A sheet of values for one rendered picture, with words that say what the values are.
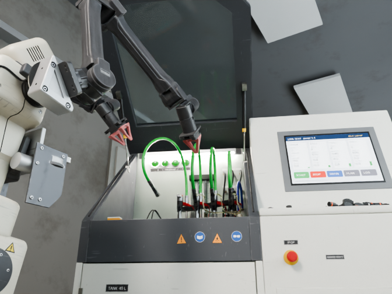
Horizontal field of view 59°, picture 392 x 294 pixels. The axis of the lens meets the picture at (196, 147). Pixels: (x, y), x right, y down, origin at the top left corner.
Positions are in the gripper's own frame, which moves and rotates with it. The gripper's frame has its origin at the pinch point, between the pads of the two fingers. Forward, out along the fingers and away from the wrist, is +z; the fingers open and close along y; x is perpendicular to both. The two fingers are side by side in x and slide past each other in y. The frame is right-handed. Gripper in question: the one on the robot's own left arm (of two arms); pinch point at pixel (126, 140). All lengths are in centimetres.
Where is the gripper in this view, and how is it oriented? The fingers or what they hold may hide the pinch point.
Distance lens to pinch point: 160.2
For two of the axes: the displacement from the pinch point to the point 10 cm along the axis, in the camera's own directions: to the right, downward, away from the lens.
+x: -3.5, 3.8, -8.6
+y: -7.3, 4.6, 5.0
